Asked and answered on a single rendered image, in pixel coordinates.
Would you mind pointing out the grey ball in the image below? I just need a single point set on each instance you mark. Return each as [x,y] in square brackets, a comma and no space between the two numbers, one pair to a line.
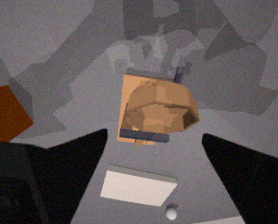
[171,212]

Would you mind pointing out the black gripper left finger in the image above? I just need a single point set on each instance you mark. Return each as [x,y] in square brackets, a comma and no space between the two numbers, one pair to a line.
[57,176]

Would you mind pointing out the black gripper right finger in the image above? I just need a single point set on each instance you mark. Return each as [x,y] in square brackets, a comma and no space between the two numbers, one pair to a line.
[250,178]

